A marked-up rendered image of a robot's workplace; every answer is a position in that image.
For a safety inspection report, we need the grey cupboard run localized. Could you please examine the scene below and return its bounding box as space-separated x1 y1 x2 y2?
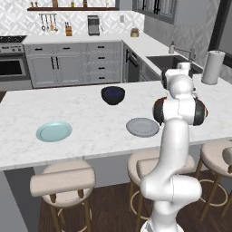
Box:
23 41 123 90

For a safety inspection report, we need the white soap bottle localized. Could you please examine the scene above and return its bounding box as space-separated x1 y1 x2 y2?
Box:
169 41 177 55

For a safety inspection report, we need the steel stove with oven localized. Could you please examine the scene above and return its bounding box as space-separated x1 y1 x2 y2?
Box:
0 34 33 92

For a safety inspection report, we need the white paper towel roll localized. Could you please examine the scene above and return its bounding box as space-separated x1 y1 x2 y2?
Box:
200 50 227 86

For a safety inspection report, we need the black framed window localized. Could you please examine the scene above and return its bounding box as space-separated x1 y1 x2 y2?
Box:
208 0 232 69

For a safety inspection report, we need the beige bar stool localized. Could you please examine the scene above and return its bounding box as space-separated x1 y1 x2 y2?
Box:
194 139 232 222
29 159 97 232
126 149 197 232

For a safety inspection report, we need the black dishwasher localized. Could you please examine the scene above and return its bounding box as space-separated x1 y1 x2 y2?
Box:
121 44 140 83

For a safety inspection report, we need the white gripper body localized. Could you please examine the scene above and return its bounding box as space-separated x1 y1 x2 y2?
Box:
164 68 192 81

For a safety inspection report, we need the wooden knife block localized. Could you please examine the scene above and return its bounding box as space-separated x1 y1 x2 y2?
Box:
64 21 73 37

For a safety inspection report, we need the brown wall shelf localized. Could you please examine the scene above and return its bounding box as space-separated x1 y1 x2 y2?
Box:
26 6 121 12

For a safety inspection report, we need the dark blue bowl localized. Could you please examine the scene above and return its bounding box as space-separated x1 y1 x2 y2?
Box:
101 85 126 106

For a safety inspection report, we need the hanging steel ladle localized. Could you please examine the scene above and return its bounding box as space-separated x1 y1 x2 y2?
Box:
40 14 46 32

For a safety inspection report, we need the hanging steel spoon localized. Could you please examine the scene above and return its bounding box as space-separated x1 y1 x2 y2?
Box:
44 14 50 32
53 14 59 33

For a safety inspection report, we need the light teal plate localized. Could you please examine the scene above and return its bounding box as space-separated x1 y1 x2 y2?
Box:
35 121 73 143

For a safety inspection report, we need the dark kitchen sink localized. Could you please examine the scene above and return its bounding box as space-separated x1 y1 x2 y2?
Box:
146 54 204 75

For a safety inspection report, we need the grey plate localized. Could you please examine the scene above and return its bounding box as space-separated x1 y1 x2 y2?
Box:
125 117 160 139

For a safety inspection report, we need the yellow lidded jar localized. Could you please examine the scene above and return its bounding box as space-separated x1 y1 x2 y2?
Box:
130 27 140 38

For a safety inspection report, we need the grey sink cupboard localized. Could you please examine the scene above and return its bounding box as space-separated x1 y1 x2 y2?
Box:
139 59 162 82

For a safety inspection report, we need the grey sink tap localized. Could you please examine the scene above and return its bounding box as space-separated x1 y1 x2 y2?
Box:
174 46 197 63

